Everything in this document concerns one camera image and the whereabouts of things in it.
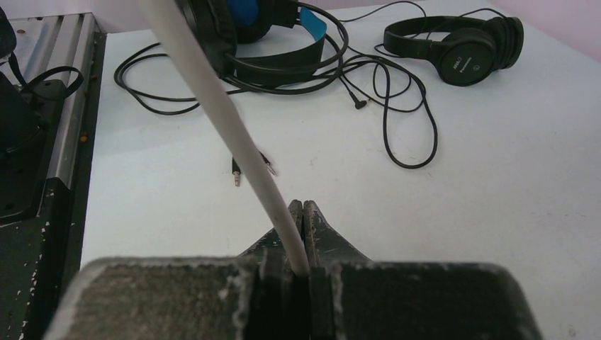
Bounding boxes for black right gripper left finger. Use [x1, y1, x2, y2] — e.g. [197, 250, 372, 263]
[45, 230, 303, 339]

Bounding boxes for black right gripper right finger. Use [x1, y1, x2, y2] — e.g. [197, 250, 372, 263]
[303, 200, 543, 339]

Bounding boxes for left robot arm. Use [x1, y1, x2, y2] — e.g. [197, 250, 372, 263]
[1, 13, 84, 224]

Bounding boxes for blue black headphones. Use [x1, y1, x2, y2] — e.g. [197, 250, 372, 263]
[176, 1, 349, 95]

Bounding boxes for black cable with two plugs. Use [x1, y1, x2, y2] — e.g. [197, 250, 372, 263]
[113, 42, 278, 188]

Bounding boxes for aluminium frame rail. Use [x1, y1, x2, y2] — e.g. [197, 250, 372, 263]
[9, 13, 101, 188]

